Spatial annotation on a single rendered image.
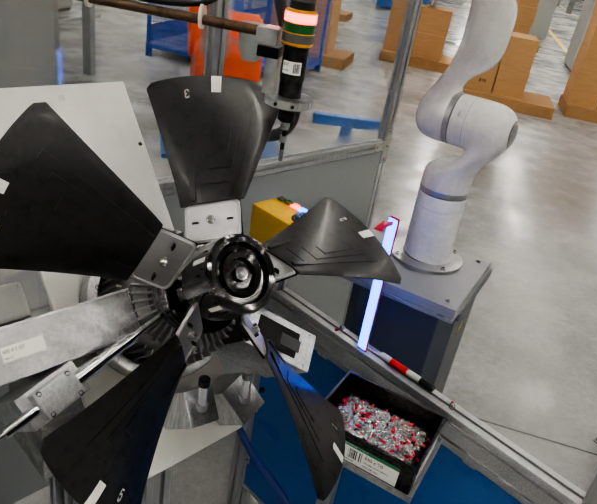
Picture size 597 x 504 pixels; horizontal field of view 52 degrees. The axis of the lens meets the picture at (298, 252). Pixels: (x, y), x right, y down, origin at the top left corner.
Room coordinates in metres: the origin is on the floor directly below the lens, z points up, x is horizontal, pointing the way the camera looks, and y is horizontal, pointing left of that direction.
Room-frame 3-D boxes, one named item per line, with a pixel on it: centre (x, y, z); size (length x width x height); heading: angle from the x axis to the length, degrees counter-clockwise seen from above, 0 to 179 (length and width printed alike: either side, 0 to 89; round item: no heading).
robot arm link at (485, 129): (1.41, -0.36, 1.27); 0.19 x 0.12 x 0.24; 61
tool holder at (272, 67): (0.86, 0.06, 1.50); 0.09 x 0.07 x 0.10; 84
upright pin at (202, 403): (0.75, 0.11, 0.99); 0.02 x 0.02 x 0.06
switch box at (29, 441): (0.91, 0.45, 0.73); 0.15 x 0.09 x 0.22; 49
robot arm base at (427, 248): (1.43, -0.33, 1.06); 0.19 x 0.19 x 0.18
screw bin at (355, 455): (0.89, -0.21, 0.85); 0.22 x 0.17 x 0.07; 64
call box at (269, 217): (1.32, 0.04, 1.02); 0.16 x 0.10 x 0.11; 49
